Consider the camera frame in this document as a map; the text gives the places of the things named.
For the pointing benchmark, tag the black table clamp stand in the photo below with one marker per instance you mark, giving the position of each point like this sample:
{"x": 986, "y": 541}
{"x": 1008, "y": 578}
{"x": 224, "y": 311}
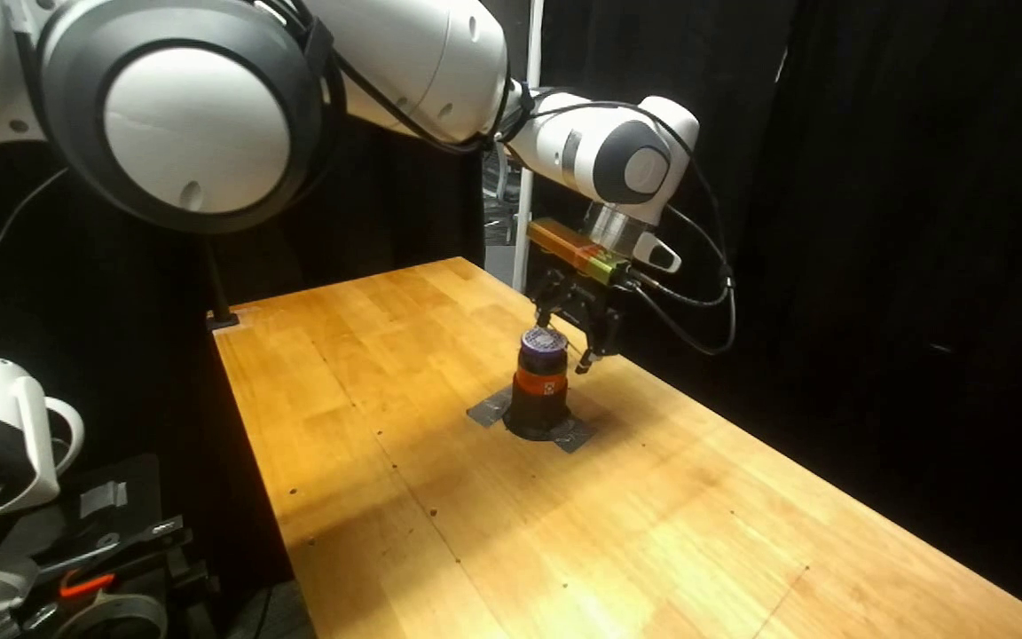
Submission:
{"x": 222, "y": 315}

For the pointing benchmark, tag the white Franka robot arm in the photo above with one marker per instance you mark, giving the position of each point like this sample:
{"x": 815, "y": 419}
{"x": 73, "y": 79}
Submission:
{"x": 196, "y": 119}

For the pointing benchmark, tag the black equipment bag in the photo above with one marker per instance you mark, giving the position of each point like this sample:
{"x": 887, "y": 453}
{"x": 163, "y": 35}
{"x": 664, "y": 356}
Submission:
{"x": 144, "y": 568}

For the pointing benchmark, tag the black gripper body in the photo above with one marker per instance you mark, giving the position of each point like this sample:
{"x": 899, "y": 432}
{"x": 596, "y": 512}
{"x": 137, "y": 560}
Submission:
{"x": 587, "y": 298}

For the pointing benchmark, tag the black cup with orange stripe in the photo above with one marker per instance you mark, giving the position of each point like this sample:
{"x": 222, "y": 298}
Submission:
{"x": 536, "y": 402}

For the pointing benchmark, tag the orange clip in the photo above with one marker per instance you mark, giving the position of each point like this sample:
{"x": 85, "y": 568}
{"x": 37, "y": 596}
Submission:
{"x": 85, "y": 582}

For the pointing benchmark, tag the white vertical pole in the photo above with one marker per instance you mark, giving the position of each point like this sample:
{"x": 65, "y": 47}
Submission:
{"x": 529, "y": 142}

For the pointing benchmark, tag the grey tape strip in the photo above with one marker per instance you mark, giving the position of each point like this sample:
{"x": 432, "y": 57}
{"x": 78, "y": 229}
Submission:
{"x": 568, "y": 435}
{"x": 492, "y": 408}

